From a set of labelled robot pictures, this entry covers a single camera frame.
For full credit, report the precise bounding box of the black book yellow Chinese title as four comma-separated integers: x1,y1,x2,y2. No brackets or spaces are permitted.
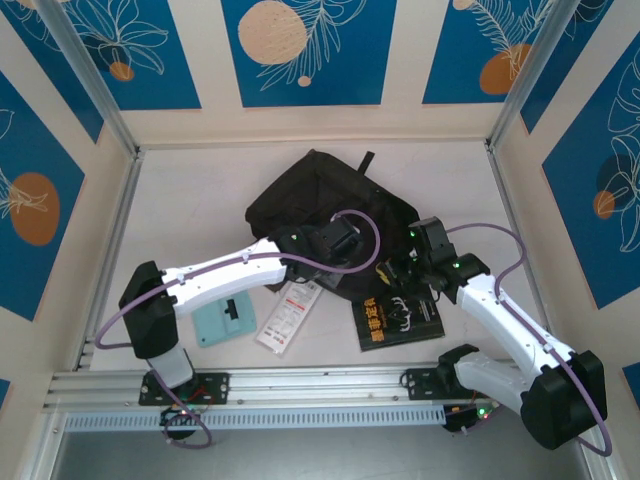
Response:
351,292,445,353

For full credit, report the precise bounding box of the black fabric backpack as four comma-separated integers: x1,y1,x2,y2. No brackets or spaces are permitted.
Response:
244,148,426,305

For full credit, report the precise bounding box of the clear plastic stationery pack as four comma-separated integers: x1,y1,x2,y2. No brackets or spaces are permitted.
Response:
254,279,324,357

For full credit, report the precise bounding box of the light blue pencil case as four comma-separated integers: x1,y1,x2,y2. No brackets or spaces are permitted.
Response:
192,290,259,350

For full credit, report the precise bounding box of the wide aluminium extrusion beam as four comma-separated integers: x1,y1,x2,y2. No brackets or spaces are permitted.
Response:
42,360,586,414

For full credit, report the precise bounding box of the small circuit board green LED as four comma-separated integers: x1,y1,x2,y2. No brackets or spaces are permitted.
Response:
158,403,204,427
443,402,501,435

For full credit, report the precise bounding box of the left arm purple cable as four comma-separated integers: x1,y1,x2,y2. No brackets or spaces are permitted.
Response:
94,208,384,450

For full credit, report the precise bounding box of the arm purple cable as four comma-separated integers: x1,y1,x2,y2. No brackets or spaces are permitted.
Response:
444,222,615,457
94,208,384,450

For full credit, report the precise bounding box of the aluminium table edge rail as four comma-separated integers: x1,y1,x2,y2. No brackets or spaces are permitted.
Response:
487,142,561,361
74,148,147,372

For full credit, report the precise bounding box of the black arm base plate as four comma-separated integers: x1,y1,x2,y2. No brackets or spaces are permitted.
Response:
403,366,497,401
138,371,231,406

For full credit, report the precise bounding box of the grey slotted cable duct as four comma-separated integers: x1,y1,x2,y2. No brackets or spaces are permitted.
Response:
63,404,446,432

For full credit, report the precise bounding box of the aluminium frame post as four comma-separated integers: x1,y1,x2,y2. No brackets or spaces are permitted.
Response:
487,0,617,151
37,0,140,157

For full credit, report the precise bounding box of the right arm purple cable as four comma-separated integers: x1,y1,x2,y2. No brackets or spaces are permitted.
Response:
444,222,615,457

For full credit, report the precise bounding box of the aluminium frame bar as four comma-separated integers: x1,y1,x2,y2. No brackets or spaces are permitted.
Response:
579,439,624,480
24,410,69,480

